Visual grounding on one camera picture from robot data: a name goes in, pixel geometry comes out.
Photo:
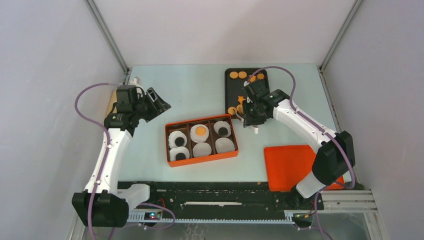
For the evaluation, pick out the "black sandwich cookie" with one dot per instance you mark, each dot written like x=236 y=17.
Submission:
x=223 y=132
x=180 y=141
x=180 y=156

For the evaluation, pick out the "small flower orange cookie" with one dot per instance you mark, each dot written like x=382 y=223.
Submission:
x=260 y=76

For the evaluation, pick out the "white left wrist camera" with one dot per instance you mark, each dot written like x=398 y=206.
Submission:
x=136 y=81

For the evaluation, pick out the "black cookie tray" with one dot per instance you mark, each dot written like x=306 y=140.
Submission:
x=235 y=87

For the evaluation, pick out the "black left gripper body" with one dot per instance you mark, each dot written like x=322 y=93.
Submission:
x=146 y=109

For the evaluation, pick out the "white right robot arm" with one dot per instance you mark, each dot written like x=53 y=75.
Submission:
x=334 y=151

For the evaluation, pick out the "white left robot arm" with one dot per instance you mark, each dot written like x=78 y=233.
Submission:
x=101 y=203

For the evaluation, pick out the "orange cookie box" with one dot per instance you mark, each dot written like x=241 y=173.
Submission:
x=185 y=127

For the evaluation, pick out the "round orange cookie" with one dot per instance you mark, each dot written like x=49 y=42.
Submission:
x=232 y=110
x=242 y=75
x=200 y=131
x=233 y=75
x=240 y=109

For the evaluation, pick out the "orange box lid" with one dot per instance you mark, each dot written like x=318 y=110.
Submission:
x=290 y=167

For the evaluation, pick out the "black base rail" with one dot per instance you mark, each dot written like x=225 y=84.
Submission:
x=222 y=202

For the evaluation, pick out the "white paper cup liner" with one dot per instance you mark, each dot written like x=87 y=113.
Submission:
x=220 y=124
x=201 y=149
x=173 y=135
x=224 y=145
x=196 y=138
x=176 y=150

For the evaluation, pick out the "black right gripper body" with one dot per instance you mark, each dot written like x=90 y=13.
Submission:
x=251 y=116

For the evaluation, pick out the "star orange cookie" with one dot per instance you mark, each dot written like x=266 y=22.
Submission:
x=241 y=99

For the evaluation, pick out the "yellow cloth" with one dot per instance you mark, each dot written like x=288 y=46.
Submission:
x=113 y=99

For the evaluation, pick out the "metal tongs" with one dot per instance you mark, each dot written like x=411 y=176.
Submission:
x=240 y=115

